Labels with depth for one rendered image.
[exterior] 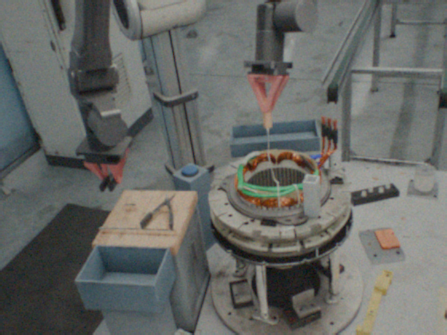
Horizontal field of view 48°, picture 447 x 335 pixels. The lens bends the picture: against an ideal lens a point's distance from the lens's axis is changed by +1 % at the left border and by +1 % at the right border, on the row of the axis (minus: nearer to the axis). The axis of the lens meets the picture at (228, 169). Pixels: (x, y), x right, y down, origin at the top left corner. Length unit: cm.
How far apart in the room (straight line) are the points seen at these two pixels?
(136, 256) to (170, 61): 57
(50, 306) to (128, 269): 149
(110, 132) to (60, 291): 180
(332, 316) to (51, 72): 245
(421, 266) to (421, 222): 18
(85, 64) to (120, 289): 44
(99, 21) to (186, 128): 67
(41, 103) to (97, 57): 253
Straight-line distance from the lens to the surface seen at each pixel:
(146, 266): 113
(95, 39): 90
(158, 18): 132
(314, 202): 102
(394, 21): 518
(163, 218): 115
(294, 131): 149
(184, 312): 122
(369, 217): 156
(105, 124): 92
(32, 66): 335
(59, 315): 256
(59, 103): 335
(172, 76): 143
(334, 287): 127
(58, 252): 290
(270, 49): 99
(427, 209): 161
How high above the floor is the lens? 176
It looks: 33 degrees down
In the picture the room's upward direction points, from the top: 8 degrees counter-clockwise
